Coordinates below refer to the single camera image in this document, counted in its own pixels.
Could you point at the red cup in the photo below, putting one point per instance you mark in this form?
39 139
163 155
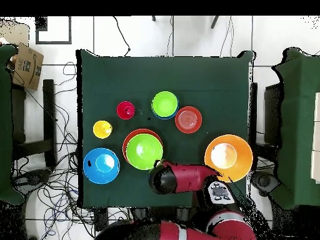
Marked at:
123 111

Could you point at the black rectangular block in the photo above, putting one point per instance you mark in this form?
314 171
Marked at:
101 218

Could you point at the cardboard box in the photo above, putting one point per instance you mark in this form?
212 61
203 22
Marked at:
28 67

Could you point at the small green bowl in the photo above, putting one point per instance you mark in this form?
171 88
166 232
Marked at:
165 103

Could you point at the dark square frame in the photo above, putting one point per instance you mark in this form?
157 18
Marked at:
41 25

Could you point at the yellow cup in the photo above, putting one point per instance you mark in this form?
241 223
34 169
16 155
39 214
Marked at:
101 130

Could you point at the green cloth covered table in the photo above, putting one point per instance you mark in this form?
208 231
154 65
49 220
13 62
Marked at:
5 125
297 125

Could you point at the large blue bowl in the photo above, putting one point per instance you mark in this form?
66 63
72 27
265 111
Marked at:
95 175

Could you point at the large green bowl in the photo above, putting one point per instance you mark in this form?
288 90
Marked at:
142 155

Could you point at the dark green tablecloth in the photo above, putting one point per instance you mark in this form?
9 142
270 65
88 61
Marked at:
162 75

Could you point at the clear blue ribbed bowl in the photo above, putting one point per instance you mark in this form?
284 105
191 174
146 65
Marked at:
165 118

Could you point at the large orange bowl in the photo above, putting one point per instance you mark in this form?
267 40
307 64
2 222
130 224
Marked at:
240 160

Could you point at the small red-orange bowl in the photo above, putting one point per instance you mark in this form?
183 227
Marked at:
188 120

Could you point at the wide shallow red-orange bowl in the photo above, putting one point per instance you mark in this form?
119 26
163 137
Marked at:
127 142

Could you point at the white boxes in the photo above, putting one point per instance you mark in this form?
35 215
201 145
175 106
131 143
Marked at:
316 150

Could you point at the black stand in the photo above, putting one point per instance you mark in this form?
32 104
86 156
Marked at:
48 112

